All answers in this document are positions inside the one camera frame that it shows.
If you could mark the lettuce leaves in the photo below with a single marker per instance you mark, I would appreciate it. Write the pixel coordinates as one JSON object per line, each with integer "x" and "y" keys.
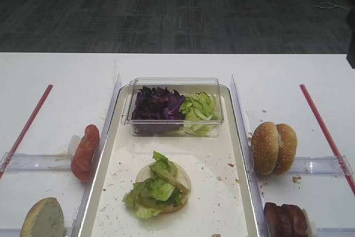
{"x": 155, "y": 189}

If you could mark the green lettuce in container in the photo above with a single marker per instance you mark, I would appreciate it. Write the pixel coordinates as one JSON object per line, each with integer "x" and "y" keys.
{"x": 199, "y": 107}

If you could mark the white tomato pusher block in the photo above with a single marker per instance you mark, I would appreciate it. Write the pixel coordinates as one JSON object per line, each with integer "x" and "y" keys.
{"x": 73, "y": 145}

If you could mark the red tomato slices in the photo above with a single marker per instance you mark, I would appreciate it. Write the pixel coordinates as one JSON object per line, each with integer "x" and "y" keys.
{"x": 82, "y": 161}

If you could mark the brown meat patties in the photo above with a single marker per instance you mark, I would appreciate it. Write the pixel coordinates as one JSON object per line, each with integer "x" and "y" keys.
{"x": 286, "y": 220}

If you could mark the clear tomato dispenser track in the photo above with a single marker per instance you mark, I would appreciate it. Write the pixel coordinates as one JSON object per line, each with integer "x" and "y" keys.
{"x": 18, "y": 162}

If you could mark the purple cabbage shreds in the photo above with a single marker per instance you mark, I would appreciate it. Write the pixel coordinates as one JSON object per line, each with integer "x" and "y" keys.
{"x": 157, "y": 104}

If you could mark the clear plastic salad container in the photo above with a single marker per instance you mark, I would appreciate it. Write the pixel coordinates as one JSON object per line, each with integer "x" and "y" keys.
{"x": 184, "y": 86}

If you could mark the bottom bun on tray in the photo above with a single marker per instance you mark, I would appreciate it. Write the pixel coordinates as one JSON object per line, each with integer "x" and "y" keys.
{"x": 183, "y": 177}

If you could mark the sesame bun front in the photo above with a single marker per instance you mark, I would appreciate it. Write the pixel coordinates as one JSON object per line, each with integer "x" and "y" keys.
{"x": 264, "y": 147}

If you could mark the sesame bun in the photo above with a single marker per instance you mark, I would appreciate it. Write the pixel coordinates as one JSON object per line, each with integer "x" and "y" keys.
{"x": 287, "y": 146}
{"x": 264, "y": 147}

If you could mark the white rectangular tray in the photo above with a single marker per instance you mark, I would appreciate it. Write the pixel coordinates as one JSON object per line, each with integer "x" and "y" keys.
{"x": 219, "y": 203}

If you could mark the sesame bun back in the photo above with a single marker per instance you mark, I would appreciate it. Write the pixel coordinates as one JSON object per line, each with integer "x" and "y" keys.
{"x": 287, "y": 146}

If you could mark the clear sesame bun track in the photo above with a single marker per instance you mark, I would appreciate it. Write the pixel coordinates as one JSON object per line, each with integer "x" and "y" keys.
{"x": 330, "y": 165}

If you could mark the upright bun half left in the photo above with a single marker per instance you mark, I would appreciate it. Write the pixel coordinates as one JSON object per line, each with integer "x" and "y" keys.
{"x": 44, "y": 219}

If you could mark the white patty pusher block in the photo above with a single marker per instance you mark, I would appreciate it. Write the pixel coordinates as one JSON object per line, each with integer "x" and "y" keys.
{"x": 311, "y": 227}

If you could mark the clear patty track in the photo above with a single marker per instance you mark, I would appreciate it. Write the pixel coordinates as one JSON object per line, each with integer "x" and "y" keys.
{"x": 336, "y": 232}

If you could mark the right clear long rail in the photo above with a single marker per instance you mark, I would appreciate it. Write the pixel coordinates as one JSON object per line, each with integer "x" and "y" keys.
{"x": 259, "y": 222}

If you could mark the clear long rail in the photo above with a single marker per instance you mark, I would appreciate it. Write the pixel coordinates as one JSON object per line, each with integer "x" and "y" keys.
{"x": 84, "y": 206}
{"x": 259, "y": 222}

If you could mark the right red straw rail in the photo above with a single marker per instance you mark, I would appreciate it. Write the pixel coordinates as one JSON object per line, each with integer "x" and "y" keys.
{"x": 327, "y": 135}

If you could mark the red straw rail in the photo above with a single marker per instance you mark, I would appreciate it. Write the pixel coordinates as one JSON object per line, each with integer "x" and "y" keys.
{"x": 30, "y": 120}
{"x": 327, "y": 135}

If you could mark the left clear long rail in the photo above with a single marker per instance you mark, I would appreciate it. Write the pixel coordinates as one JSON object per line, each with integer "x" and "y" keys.
{"x": 84, "y": 206}

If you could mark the left red straw rail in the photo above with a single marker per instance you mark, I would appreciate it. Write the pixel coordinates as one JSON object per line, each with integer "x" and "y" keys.
{"x": 30, "y": 120}

